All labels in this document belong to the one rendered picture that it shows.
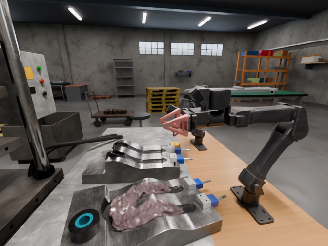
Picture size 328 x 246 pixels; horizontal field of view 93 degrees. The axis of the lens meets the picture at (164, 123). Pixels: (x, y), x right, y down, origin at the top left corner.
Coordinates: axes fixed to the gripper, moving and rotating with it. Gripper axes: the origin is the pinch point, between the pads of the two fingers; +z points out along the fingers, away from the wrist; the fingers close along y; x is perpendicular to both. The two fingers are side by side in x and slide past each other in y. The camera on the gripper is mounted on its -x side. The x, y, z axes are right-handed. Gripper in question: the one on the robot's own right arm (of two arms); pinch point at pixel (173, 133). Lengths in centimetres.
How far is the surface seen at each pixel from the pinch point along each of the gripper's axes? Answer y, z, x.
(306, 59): -596, -395, 509
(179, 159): 12.8, 8.3, 7.0
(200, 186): 28.8, 8.4, 15.6
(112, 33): -909, -94, -339
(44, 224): 40, 44, -36
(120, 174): 17.7, 27.6, -17.5
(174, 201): 37.7, 14.2, 4.3
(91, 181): 18, 38, -29
